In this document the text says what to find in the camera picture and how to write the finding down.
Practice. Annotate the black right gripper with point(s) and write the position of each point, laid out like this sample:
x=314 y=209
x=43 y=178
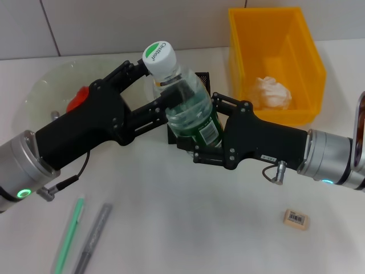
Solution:
x=256 y=137

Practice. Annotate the pale green glass fruit plate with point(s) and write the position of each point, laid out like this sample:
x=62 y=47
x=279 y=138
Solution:
x=57 y=77

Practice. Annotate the orange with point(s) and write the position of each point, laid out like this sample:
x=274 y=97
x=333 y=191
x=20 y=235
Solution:
x=80 y=98

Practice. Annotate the yellow plastic bin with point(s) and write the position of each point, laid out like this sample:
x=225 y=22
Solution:
x=256 y=42

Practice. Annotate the black mesh pen holder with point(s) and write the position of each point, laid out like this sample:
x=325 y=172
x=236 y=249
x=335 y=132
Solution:
x=205 y=78

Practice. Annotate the grey pen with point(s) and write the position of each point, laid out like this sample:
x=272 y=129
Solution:
x=95 y=231

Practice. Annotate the clear bottle with green label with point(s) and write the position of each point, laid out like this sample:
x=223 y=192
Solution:
x=199 y=114

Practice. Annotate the white paper ball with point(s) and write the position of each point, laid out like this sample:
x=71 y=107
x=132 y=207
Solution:
x=271 y=91

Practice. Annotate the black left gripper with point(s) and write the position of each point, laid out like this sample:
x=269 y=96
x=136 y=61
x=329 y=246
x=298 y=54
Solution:
x=94 y=125

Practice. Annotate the beige eraser with barcode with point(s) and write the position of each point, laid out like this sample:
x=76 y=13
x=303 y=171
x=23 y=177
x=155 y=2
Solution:
x=296 y=219

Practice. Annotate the green pen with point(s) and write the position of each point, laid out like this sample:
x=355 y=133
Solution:
x=69 y=234

